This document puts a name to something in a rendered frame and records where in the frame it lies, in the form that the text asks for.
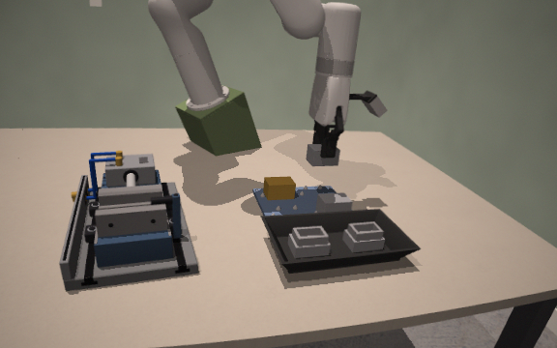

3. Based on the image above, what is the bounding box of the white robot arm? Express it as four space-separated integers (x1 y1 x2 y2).
148 0 388 118

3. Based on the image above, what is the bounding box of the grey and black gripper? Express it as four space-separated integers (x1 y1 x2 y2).
308 71 352 158

